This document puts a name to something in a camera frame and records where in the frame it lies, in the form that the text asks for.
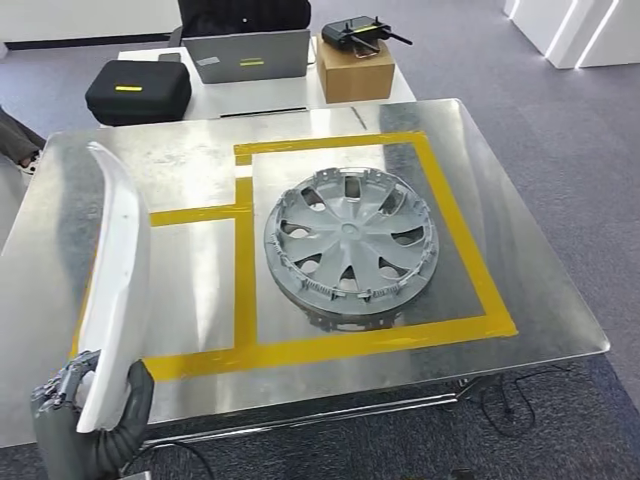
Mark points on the brown cardboard box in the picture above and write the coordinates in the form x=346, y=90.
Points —
x=355, y=76

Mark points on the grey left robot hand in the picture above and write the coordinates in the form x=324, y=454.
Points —
x=65, y=450

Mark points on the black zip case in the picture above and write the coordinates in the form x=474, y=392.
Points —
x=140, y=99

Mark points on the grey laptop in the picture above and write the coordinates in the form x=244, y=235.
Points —
x=250, y=56

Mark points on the steel workbench table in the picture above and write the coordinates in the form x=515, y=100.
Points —
x=525, y=265

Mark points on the black remote controller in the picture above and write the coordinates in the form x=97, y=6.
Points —
x=350, y=30

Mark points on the yellow tape on workbench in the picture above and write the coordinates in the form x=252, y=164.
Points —
x=244, y=278

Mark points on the white curved plastic part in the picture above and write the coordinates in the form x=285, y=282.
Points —
x=120, y=278

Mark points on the grey wheel hubcap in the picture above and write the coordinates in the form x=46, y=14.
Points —
x=350, y=238

